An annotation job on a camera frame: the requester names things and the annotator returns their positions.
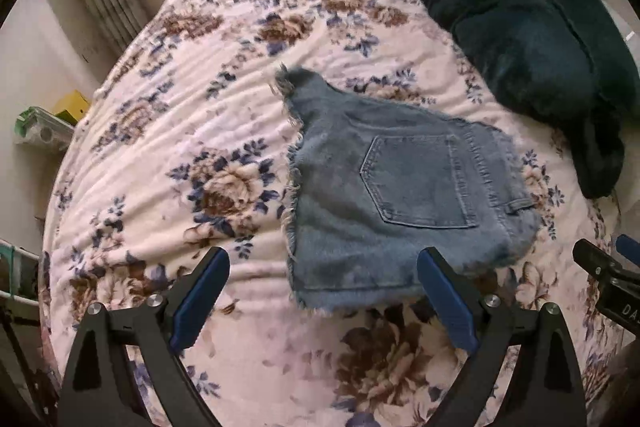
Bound dark teal blanket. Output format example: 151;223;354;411
389;0;640;200

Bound blue denim short pants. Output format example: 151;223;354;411
274;64;542;317

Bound floral printed blanket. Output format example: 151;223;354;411
37;0;622;427

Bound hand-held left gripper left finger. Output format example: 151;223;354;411
57;246;231;427

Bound yellow box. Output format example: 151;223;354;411
53;90;92;126

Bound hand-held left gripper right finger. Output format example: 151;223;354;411
416;246;587;427

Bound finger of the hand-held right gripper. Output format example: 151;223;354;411
572;238;640;321
615;234;640;269

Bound white basket with green strap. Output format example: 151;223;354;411
0;239;41;305

